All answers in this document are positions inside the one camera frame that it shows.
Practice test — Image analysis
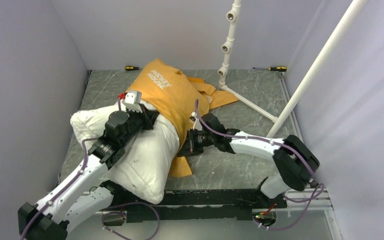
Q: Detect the yellow black screwdriver right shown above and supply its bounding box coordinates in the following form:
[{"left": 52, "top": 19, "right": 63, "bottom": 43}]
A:
[{"left": 252, "top": 66, "right": 287, "bottom": 73}]

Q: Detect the aluminium table edge rail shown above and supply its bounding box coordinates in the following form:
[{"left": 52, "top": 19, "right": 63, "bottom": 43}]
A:
[{"left": 277, "top": 72, "right": 328, "bottom": 204}]

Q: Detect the yellow pillowcase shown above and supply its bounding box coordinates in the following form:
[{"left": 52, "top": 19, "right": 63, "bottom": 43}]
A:
[{"left": 125, "top": 58, "right": 240, "bottom": 178}]

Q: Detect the yellow black screwdriver left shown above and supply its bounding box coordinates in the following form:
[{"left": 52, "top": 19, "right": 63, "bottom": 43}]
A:
[{"left": 124, "top": 65, "right": 142, "bottom": 72}]

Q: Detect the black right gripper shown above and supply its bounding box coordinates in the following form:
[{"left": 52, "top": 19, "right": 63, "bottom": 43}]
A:
[{"left": 177, "top": 128, "right": 216, "bottom": 158}]

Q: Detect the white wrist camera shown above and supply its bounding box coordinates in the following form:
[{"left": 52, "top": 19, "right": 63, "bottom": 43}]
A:
[
  {"left": 189, "top": 112, "right": 203, "bottom": 131},
  {"left": 121, "top": 90, "right": 146, "bottom": 113}
]

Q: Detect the white pvc pipe frame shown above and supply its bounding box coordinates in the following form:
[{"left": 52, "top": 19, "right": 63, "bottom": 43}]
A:
[{"left": 217, "top": 0, "right": 370, "bottom": 138}]

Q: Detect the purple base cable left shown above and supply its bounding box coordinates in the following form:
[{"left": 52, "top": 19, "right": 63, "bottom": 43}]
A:
[{"left": 101, "top": 201, "right": 161, "bottom": 240}]

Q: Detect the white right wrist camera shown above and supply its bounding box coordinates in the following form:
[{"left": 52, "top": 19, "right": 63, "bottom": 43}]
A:
[{"left": 189, "top": 112, "right": 203, "bottom": 131}]

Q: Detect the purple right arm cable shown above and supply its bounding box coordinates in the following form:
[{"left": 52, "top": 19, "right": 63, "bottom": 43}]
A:
[{"left": 193, "top": 99, "right": 325, "bottom": 232}]

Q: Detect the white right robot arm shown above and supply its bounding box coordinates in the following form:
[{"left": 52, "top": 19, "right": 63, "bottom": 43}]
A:
[{"left": 177, "top": 113, "right": 320, "bottom": 208}]

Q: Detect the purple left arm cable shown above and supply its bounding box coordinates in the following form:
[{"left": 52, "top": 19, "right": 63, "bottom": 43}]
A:
[{"left": 19, "top": 94, "right": 127, "bottom": 240}]

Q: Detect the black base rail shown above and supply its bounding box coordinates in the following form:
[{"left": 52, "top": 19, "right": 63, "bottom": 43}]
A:
[{"left": 110, "top": 188, "right": 288, "bottom": 223}]

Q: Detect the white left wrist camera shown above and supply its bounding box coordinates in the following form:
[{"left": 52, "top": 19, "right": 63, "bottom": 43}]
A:
[{"left": 121, "top": 90, "right": 146, "bottom": 113}]

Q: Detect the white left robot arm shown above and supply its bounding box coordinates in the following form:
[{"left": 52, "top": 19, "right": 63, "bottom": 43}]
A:
[{"left": 18, "top": 104, "right": 160, "bottom": 240}]

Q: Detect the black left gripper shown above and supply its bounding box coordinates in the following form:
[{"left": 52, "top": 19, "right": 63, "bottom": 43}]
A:
[{"left": 121, "top": 103, "right": 160, "bottom": 146}]

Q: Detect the white pillow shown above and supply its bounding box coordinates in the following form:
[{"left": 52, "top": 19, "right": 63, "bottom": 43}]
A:
[{"left": 70, "top": 104, "right": 180, "bottom": 204}]

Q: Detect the yellow black screwdriver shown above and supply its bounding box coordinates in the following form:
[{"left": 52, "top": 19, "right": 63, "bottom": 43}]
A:
[
  {"left": 252, "top": 66, "right": 287, "bottom": 73},
  {"left": 124, "top": 65, "right": 142, "bottom": 72}
]

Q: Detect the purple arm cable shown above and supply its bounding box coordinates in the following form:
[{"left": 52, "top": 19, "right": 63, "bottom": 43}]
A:
[
  {"left": 193, "top": 99, "right": 325, "bottom": 232},
  {"left": 19, "top": 94, "right": 127, "bottom": 240}
]

